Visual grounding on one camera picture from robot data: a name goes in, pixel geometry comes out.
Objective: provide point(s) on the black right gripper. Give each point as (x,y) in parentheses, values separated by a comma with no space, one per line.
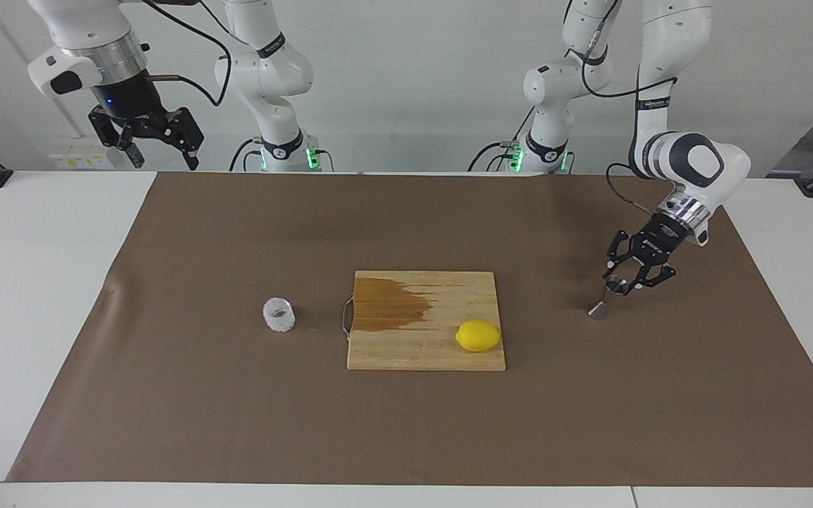
(128,99)

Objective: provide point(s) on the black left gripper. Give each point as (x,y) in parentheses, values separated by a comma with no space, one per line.
(657,240)

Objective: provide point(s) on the steel double jigger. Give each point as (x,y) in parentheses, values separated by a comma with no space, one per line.
(598,310)

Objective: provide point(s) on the small clear textured cup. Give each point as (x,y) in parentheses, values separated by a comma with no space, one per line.
(279,315)

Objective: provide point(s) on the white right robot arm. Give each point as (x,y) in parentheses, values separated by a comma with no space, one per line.
(82,21)

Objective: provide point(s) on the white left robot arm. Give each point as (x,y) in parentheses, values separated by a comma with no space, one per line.
(660,42)

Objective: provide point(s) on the yellow lemon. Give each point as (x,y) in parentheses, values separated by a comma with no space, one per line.
(478,336)

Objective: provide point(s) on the wooden cutting board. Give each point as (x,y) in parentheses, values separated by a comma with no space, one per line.
(413,349)

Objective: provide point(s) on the brown paper table mat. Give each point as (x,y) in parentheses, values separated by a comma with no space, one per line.
(237,423)

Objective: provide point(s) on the white wall socket box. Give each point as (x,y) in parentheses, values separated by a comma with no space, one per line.
(75,152)

